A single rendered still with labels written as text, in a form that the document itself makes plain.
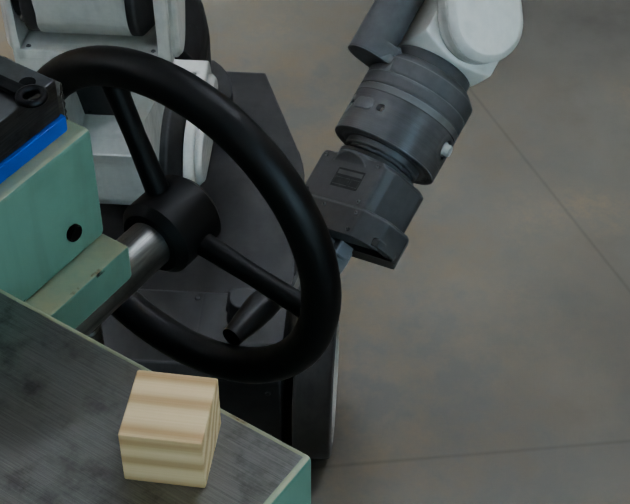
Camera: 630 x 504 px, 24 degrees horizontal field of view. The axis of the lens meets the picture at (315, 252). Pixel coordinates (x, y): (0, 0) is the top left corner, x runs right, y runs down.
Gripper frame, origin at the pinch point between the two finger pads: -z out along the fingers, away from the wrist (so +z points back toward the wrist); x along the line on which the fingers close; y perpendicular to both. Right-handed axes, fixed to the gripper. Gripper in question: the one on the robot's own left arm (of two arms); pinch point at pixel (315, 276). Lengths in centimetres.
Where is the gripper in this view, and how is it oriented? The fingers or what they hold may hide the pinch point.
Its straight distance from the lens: 112.7
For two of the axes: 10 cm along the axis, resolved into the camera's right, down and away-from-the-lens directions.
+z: 4.9, -8.6, 1.6
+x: -6.1, -2.0, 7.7
